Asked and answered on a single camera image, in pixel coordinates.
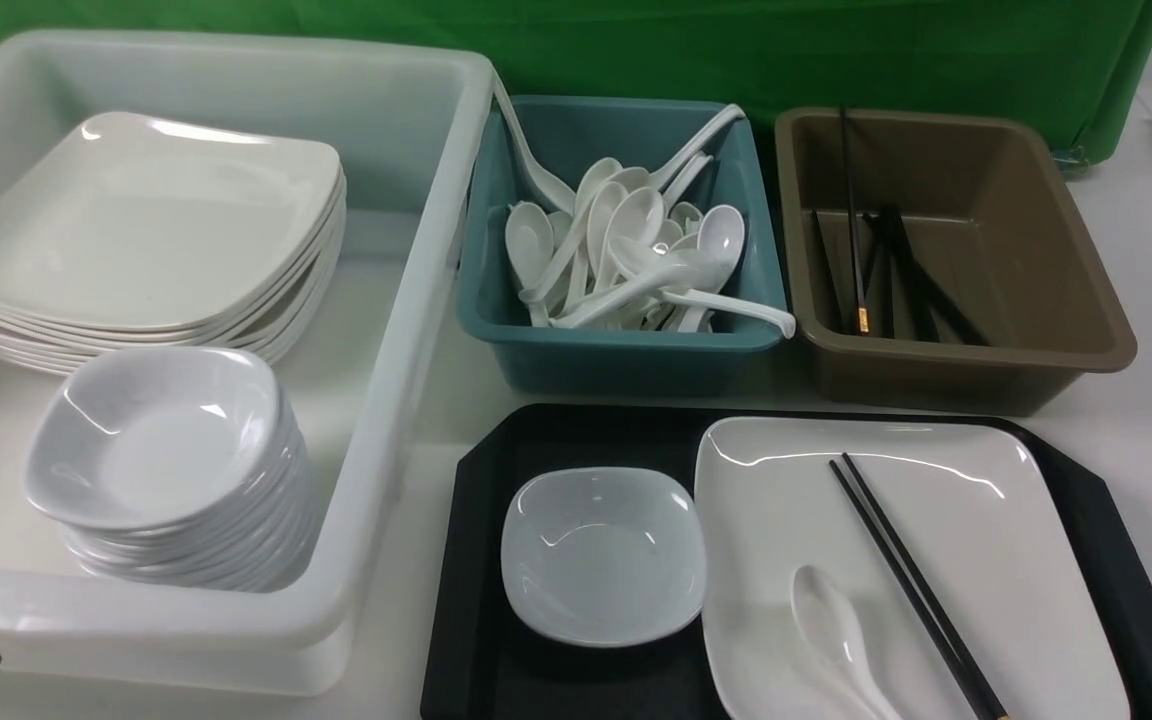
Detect green backdrop cloth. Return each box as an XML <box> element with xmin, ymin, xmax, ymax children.
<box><xmin>0</xmin><ymin>1</ymin><xmax>1152</xmax><ymax>162</ymax></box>

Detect pile of white spoons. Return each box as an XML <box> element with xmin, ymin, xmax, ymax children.
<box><xmin>503</xmin><ymin>104</ymin><xmax>797</xmax><ymax>338</ymax></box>

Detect stack of white plates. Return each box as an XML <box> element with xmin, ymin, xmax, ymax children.
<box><xmin>0</xmin><ymin>111</ymin><xmax>347</xmax><ymax>377</ymax></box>

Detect brown plastic bin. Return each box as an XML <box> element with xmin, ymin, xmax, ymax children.
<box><xmin>774</xmin><ymin>108</ymin><xmax>1137</xmax><ymax>416</ymax></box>

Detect stack of white bowls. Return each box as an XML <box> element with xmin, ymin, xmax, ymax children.
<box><xmin>22</xmin><ymin>347</ymin><xmax>317</xmax><ymax>593</ymax></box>

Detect black chopstick gold tip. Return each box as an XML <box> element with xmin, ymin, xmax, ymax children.
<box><xmin>838</xmin><ymin>105</ymin><xmax>870</xmax><ymax>338</ymax></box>

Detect long white ladle spoon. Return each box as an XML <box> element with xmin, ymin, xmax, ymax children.
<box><xmin>493</xmin><ymin>71</ymin><xmax>576</xmax><ymax>217</ymax></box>

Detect white square rice plate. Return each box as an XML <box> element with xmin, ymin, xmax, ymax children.
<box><xmin>692</xmin><ymin>416</ymin><xmax>1132</xmax><ymax>719</ymax></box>

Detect black chopsticks in bin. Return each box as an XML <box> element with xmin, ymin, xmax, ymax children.
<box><xmin>796</xmin><ymin>202</ymin><xmax>993</xmax><ymax>347</ymax></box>

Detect teal plastic bin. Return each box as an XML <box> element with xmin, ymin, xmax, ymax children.
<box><xmin>456</xmin><ymin>94</ymin><xmax>788</xmax><ymax>397</ymax></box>

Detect small white square bowl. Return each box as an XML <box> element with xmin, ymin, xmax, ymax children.
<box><xmin>499</xmin><ymin>467</ymin><xmax>708</xmax><ymax>650</ymax></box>

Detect large white plastic bin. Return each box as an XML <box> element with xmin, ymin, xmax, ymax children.
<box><xmin>0</xmin><ymin>29</ymin><xmax>494</xmax><ymax>696</ymax></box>

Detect white ceramic soup spoon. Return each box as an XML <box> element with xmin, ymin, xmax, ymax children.
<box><xmin>790</xmin><ymin>564</ymin><xmax>902</xmax><ymax>719</ymax></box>

